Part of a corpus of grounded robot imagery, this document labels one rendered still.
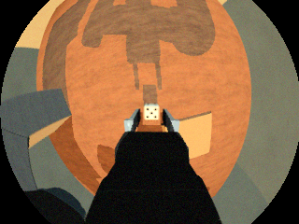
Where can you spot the tan square mat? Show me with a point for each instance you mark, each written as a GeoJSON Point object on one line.
{"type": "Point", "coordinates": [196, 133]}

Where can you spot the white die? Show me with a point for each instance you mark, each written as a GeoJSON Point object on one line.
{"type": "Point", "coordinates": [151, 111]}

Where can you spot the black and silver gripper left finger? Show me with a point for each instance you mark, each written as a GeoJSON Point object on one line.
{"type": "Point", "coordinates": [133, 122]}

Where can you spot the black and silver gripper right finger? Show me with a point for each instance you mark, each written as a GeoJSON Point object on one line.
{"type": "Point", "coordinates": [171, 124]}

